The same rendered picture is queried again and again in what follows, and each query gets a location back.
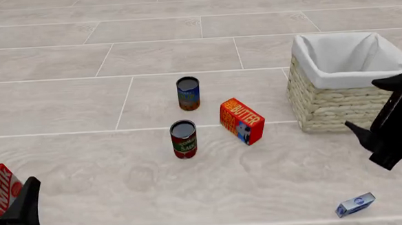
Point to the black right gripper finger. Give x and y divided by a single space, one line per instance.
362 135
392 81

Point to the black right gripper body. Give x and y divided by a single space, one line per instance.
400 130

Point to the wicker basket with white liner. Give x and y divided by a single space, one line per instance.
328 111

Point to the red milk carton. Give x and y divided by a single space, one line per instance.
3 185

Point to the red butter box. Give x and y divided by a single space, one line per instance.
242 120

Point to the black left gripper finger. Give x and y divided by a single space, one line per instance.
21 204

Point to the blue soup can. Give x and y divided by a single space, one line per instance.
188 97

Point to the red tomato sauce can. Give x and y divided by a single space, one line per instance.
184 144

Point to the blue and white cream cheese box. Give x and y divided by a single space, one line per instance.
356 204

